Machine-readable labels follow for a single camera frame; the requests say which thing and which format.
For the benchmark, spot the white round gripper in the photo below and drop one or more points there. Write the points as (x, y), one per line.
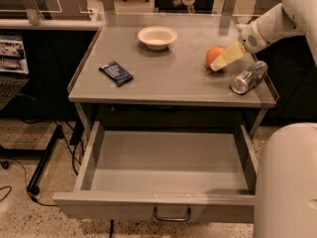
(252, 40)

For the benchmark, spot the orange fruit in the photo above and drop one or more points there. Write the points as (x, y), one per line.
(212, 53)

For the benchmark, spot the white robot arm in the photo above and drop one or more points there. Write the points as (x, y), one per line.
(285, 36)

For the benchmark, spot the grey open top drawer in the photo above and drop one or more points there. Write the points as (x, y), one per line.
(126, 174)

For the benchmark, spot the silver metal can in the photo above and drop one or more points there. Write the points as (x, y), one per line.
(249, 78)

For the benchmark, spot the white paper bowl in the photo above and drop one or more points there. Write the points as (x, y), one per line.
(157, 38)

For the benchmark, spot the grey metal cabinet table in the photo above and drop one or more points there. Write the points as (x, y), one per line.
(176, 76)

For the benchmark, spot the dark blue snack packet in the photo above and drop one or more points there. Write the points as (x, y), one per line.
(116, 73)

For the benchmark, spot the laptop with lit screen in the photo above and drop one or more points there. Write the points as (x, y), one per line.
(14, 72)

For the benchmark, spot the black desk leg stand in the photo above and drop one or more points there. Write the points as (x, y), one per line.
(43, 155)

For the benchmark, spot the metal drawer handle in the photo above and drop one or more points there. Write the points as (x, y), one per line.
(170, 214)

